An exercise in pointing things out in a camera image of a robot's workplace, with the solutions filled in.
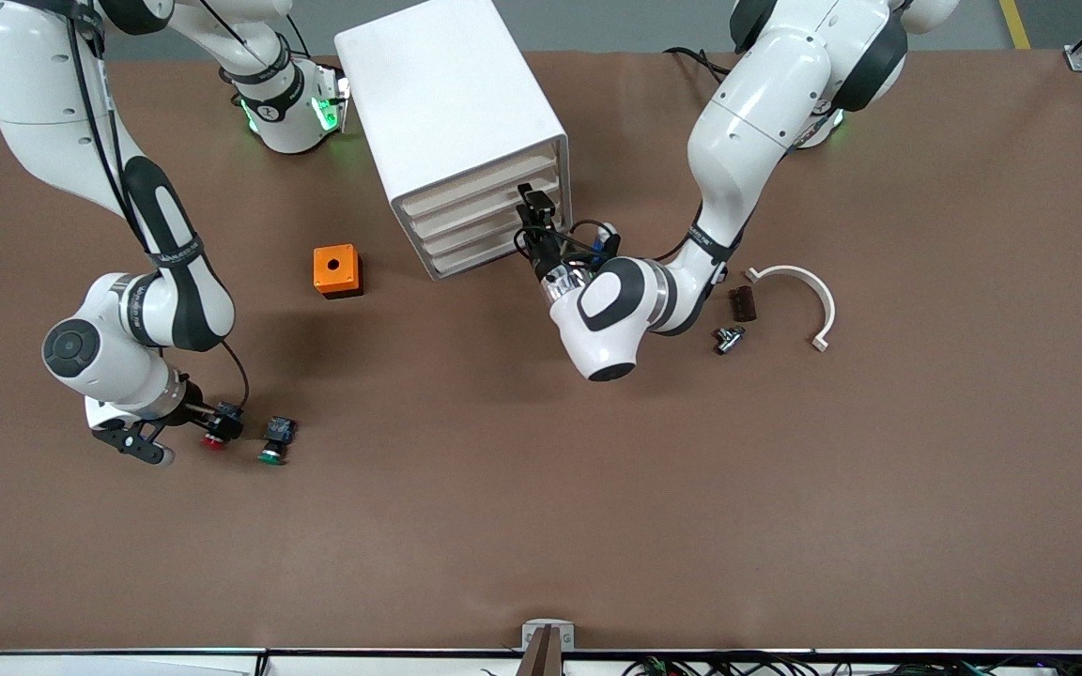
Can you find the brown terminal block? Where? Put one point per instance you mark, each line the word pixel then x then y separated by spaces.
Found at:
pixel 745 304

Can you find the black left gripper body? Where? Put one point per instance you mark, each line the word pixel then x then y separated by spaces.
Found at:
pixel 546 253

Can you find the red push button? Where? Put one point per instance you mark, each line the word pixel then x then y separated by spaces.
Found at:
pixel 214 441

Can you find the white drawer cabinet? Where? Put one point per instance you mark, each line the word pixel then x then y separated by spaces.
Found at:
pixel 447 94

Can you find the green push button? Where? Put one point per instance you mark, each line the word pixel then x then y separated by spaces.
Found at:
pixel 276 439

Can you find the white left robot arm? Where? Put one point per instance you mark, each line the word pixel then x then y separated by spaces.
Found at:
pixel 757 103

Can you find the white plastic drawer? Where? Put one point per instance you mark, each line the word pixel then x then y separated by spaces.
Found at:
pixel 485 226
pixel 480 186
pixel 494 244
pixel 487 206

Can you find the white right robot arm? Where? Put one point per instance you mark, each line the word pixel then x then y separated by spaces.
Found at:
pixel 62 84

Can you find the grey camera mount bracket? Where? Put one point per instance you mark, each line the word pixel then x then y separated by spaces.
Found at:
pixel 548 648

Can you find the orange button enclosure box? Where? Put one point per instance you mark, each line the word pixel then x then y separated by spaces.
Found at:
pixel 323 272

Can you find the white curved plastic bracket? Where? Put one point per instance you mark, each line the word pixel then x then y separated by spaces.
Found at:
pixel 828 310

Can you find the small metal fitting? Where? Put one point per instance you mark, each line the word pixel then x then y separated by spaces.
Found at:
pixel 729 341

